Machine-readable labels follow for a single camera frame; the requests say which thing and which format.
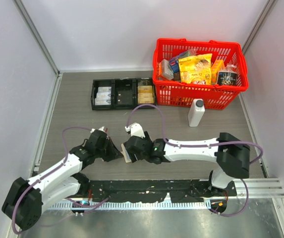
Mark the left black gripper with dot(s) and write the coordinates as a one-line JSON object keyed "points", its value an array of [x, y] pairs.
{"points": [[114, 153]]}

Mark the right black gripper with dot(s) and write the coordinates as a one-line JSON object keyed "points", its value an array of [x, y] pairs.
{"points": [[147, 137]]}

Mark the beige leather card holder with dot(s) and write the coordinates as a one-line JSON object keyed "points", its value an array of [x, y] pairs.
{"points": [[125, 154]]}

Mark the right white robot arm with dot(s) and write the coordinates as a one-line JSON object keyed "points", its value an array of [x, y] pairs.
{"points": [[230, 154]]}

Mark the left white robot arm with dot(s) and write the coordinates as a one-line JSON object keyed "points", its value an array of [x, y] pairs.
{"points": [[28, 198]]}

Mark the white cards stack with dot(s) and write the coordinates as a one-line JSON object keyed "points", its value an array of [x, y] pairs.
{"points": [[103, 96]]}

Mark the black card in tray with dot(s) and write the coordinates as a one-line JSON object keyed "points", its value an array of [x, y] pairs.
{"points": [[123, 96]]}

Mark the gold cards stack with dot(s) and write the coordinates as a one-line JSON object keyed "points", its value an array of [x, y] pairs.
{"points": [[145, 94]]}

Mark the black three-compartment card tray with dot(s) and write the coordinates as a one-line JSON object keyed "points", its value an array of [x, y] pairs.
{"points": [[132, 83]]}

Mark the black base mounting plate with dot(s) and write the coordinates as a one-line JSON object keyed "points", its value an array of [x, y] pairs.
{"points": [[151, 191]]}

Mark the red plastic shopping basket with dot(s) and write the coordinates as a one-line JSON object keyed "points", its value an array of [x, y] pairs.
{"points": [[176, 93]]}

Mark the white plastic bottle black cap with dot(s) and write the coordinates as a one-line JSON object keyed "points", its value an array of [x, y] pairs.
{"points": [[196, 112]]}

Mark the grey boxed item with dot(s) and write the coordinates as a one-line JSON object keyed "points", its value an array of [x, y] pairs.
{"points": [[165, 70]]}

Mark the blue snack packet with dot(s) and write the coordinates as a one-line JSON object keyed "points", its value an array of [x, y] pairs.
{"points": [[174, 61]]}

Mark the yellow snack bag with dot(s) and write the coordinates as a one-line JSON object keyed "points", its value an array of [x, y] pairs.
{"points": [[196, 69]]}

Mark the orange snack box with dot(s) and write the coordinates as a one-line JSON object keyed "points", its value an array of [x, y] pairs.
{"points": [[215, 68]]}

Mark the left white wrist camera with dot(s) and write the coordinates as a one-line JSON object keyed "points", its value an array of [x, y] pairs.
{"points": [[104, 129]]}

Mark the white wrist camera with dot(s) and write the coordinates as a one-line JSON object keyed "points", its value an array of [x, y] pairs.
{"points": [[135, 129], [104, 129]]}

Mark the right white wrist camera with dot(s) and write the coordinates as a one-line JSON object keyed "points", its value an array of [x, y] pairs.
{"points": [[135, 129]]}

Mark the white slotted cable duct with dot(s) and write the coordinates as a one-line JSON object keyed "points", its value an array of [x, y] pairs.
{"points": [[107, 206]]}

